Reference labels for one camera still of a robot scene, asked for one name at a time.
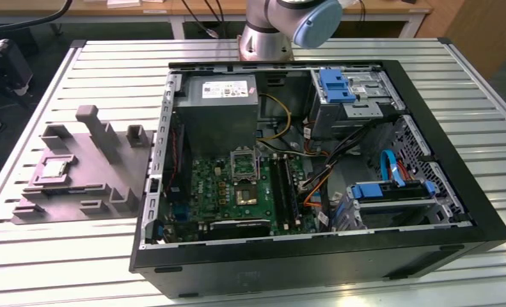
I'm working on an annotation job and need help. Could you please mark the silver square CPU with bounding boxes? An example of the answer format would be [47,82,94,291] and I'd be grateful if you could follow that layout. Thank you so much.
[38,159,69,178]

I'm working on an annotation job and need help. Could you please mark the metal socket cover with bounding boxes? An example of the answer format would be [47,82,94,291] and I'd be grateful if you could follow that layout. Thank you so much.
[228,147,261,185]

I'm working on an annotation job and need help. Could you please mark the CPU socket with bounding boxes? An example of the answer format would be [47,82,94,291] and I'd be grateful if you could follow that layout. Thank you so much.
[233,186,261,207]

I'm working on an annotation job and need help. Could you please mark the white paper box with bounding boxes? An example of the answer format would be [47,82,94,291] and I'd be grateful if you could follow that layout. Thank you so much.
[105,0,142,9]

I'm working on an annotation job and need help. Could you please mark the grey parts rack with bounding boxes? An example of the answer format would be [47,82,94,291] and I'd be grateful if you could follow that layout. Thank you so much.
[10,104,157,226]

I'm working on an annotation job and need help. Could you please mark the grey power supply unit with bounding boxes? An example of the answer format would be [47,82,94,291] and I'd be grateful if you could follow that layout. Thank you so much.
[173,74,261,159]

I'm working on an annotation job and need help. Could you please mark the green motherboard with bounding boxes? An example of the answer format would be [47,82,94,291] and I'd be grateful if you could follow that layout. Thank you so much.
[157,150,321,244]

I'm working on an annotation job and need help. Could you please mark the blue board connector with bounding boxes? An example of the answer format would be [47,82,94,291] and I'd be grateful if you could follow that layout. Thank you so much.
[172,205,190,223]

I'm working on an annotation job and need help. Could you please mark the blue card latch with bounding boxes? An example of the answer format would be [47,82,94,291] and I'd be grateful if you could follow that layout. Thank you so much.
[144,221,166,244]

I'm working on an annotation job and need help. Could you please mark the black graphics card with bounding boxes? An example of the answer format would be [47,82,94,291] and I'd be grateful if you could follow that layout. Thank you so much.
[206,218,273,240]

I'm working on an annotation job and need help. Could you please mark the white latch RAM slot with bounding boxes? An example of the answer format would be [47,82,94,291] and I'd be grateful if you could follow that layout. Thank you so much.
[273,155,291,226]
[284,156,304,224]

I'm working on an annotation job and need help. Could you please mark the grey metal drive cage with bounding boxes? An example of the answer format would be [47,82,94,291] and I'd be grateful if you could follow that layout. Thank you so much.
[309,68,405,140]

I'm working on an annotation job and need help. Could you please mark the wooden desk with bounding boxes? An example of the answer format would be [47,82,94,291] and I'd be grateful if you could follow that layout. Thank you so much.
[0,0,433,40]

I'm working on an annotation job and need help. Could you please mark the hard disk in blue carrier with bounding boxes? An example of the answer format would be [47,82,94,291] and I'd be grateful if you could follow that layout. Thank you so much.
[349,180,436,203]

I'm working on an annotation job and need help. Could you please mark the black PC case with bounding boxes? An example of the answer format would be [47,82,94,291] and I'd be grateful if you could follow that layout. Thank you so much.
[126,59,506,300]

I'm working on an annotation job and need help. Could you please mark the grey metal disk bay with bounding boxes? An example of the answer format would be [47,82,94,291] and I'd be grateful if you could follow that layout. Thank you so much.
[345,180,455,231]

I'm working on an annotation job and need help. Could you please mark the brown wooden cabinet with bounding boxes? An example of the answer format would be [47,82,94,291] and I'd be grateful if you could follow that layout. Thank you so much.
[416,0,506,81]

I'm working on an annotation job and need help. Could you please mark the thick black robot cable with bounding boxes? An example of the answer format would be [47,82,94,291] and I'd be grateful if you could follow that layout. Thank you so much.
[0,0,74,36]

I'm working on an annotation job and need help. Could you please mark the thin cable with metal plug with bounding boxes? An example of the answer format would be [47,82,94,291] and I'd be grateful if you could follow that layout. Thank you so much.
[181,0,218,38]

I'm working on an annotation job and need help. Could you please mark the red black twisted wire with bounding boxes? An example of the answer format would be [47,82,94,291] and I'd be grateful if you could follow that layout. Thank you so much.
[170,129,182,185]

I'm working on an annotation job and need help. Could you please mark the yellow black power wire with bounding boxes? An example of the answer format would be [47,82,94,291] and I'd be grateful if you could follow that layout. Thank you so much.
[255,92,292,141]

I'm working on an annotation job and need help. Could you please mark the grey white wire bundle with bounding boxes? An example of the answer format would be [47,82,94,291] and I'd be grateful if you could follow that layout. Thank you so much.
[256,140,328,158]

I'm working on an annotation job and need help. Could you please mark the blue drive bracket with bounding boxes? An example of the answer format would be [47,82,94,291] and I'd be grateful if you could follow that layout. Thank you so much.
[319,69,356,104]

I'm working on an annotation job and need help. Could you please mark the orange yellow wire bundle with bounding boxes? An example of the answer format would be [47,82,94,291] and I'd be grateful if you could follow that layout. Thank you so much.
[299,178,327,214]

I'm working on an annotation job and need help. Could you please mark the black wire bundle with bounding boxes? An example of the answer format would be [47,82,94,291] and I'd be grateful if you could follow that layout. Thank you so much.
[299,114,400,190]

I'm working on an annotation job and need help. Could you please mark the blue flat wire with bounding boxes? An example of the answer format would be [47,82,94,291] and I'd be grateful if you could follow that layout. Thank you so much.
[379,149,405,189]

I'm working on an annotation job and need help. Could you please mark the orange red wire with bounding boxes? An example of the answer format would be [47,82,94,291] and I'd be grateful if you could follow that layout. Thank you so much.
[395,159,420,184]

